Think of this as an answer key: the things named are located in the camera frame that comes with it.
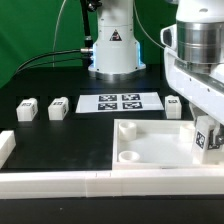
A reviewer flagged black thin cable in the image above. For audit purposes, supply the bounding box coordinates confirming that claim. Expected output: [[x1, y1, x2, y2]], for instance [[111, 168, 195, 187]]
[[13, 56, 93, 77]]

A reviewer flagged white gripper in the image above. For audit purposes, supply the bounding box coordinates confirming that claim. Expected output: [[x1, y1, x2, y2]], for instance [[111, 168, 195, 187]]
[[160, 23, 224, 125]]

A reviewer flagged black vertical hose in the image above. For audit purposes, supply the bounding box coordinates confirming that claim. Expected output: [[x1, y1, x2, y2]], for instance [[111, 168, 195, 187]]
[[79, 0, 93, 49]]

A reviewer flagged grey thin cable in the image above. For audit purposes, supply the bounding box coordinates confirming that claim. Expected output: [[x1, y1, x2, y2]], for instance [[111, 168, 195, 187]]
[[52, 0, 68, 68]]

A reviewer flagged white front fence wall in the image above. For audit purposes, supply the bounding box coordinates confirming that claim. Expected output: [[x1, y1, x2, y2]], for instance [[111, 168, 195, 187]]
[[0, 168, 224, 199]]

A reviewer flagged white left fence wall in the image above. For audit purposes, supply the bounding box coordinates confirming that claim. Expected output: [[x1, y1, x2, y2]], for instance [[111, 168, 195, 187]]
[[0, 130, 16, 169]]

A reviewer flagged black thick cable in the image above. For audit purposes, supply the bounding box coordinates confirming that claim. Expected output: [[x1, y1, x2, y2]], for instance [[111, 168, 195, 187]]
[[13, 48, 95, 77]]

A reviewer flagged white square tabletop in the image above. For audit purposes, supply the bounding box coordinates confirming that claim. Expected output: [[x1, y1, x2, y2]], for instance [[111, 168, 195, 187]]
[[112, 119, 224, 170]]

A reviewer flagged white sheet with markers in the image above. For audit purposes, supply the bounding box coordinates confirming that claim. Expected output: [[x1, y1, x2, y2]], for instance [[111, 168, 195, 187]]
[[76, 92, 164, 113]]

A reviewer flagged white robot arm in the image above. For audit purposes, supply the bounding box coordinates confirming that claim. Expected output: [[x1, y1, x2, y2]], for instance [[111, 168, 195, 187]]
[[89, 0, 224, 150]]

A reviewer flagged white fence wall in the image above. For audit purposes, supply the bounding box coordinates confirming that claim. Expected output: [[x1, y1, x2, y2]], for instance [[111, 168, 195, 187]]
[[0, 168, 224, 199], [0, 130, 16, 169]]

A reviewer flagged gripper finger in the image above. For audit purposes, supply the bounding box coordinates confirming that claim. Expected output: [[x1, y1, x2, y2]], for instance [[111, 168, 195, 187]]
[[208, 125, 224, 149]]

